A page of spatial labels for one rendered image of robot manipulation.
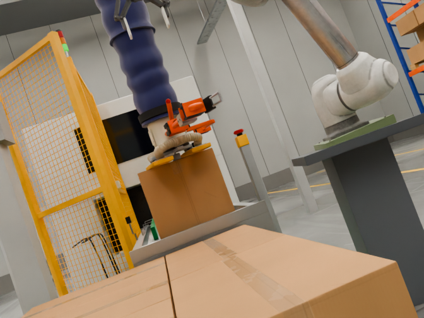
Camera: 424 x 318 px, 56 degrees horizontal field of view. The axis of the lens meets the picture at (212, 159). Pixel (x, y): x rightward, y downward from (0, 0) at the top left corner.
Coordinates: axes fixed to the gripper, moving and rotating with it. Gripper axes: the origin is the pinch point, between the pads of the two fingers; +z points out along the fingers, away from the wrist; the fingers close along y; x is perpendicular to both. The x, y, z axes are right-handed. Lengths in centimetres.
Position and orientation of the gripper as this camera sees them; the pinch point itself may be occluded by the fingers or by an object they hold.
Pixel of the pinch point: (149, 29)
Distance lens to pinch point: 146.4
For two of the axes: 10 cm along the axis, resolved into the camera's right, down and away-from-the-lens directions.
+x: 1.4, -1.1, -9.8
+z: 3.5, 9.4, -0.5
